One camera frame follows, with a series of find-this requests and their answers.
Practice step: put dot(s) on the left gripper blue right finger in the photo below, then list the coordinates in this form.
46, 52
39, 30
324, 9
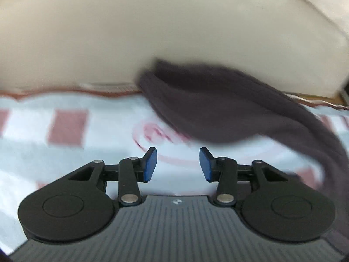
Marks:
222, 170

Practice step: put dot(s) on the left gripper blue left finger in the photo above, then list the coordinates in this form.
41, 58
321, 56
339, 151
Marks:
134, 170

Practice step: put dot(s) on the dark brown cable-knit sweater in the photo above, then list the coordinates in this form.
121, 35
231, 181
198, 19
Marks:
221, 105

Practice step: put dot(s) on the checkered pink grey rug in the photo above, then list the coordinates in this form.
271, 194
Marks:
48, 135

